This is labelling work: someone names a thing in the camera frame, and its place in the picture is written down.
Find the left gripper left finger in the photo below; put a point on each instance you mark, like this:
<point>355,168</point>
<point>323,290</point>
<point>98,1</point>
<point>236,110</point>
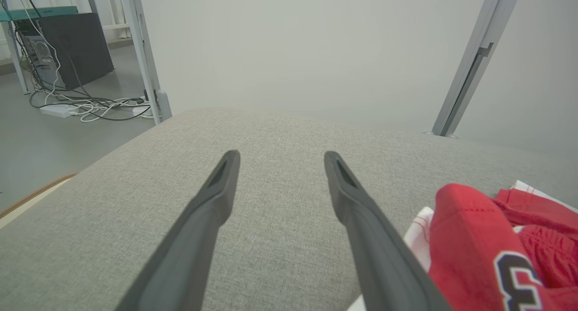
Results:
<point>194,239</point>

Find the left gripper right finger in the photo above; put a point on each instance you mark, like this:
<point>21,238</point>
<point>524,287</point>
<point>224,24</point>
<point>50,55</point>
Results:
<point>375,248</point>

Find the red shorts white trim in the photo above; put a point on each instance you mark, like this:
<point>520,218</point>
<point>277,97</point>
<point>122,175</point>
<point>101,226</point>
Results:
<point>469,239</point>

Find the light wooden base board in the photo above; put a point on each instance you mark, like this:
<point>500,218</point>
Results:
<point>27,199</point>

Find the white power strip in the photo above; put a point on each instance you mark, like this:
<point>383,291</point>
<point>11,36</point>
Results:
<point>56,111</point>

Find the black computer tower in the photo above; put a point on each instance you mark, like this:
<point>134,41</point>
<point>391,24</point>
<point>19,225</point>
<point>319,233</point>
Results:
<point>81,49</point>

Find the white table leg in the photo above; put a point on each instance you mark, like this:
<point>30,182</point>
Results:
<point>16,62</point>

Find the teal table top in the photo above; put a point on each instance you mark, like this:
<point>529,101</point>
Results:
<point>40,13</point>

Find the grey partition end post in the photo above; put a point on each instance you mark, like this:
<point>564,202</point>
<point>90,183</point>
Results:
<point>144,53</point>

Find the grey metal partition post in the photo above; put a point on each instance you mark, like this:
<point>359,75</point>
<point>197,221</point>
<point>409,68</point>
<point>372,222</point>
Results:
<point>478,53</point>

